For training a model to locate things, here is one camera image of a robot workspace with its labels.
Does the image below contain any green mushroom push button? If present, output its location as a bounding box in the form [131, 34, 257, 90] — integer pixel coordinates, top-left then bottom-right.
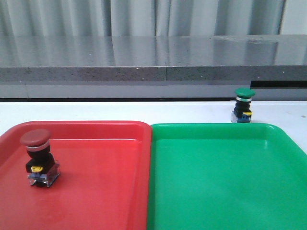
[231, 88, 256, 123]

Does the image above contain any red mushroom push button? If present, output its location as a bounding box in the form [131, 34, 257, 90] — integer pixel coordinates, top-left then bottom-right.
[20, 129, 60, 187]

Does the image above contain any grey stone counter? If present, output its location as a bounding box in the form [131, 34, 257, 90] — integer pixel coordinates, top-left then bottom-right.
[0, 35, 307, 101]

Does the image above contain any green plastic tray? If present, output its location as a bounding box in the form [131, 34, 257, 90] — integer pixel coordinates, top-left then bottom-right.
[147, 123, 307, 230]

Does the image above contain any red plastic tray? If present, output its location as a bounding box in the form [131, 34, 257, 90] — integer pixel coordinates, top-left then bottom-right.
[0, 121, 152, 230]

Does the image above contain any grey pleated curtain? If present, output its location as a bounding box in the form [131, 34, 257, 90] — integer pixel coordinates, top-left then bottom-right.
[0, 0, 285, 36]

